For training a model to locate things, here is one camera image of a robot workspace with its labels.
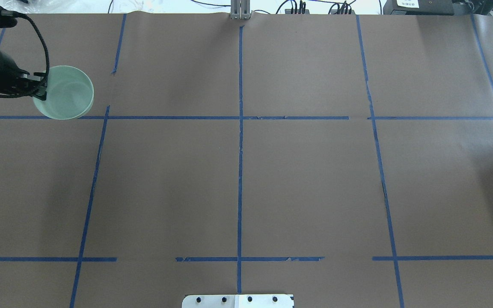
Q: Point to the mint green bowl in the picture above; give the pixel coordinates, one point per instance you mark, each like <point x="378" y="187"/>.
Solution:
<point x="69" y="95"/>

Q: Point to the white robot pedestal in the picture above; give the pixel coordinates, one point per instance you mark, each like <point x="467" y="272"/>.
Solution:
<point x="239" y="301"/>

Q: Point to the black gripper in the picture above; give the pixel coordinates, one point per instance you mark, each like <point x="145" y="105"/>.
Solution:
<point x="2" y="70"/>

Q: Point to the crumpled clear plastic wrap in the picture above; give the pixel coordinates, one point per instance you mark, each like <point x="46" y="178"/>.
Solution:
<point x="43" y="6"/>

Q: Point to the aluminium frame post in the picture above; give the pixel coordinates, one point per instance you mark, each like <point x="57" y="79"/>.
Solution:
<point x="240" y="9"/>

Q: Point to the black computer box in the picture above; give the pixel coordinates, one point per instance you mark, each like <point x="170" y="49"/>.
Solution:
<point x="418" y="7"/>

